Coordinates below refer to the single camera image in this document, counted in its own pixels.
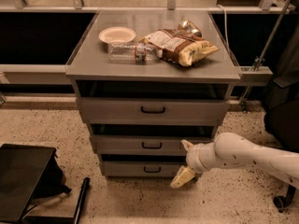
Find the clear plastic water bottle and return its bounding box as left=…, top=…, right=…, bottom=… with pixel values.
left=108, top=42, right=163, bottom=63

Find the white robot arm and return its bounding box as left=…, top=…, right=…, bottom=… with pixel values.
left=170, top=133, right=299, bottom=189

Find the grey drawer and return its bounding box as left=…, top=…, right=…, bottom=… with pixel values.
left=89, top=134, right=216, bottom=157
left=77, top=98, right=229, bottom=126
left=99, top=161, right=181, bottom=177

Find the grey bottom drawer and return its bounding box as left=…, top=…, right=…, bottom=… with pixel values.
left=99, top=161, right=181, bottom=177

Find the yellow brown chip bag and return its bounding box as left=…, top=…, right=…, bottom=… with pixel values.
left=140, top=29, right=219, bottom=67

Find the grey top drawer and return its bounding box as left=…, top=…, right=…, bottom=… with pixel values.
left=77, top=98, right=229, bottom=126

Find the white paper bowl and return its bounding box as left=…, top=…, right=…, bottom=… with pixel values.
left=98, top=27, right=136, bottom=44

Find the black office chair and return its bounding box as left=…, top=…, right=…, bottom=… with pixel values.
left=263, top=27, right=299, bottom=212

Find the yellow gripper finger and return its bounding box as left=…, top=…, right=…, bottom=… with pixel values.
left=181, top=139, right=193, bottom=151
left=170, top=165, right=195, bottom=189

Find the shiny metal can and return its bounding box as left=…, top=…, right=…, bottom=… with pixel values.
left=178, top=20, right=202, bottom=37

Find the white cable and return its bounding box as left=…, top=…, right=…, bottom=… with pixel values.
left=216, top=4, right=232, bottom=58

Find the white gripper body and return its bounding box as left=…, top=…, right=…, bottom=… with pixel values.
left=186, top=143, right=215, bottom=173

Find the metal diagonal rod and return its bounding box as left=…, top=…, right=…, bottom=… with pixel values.
left=239, top=0, right=292, bottom=113

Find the metal railing frame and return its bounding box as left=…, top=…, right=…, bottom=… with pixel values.
left=1, top=0, right=284, bottom=85

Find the grey drawer cabinet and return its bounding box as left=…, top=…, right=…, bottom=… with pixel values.
left=66, top=9, right=239, bottom=177

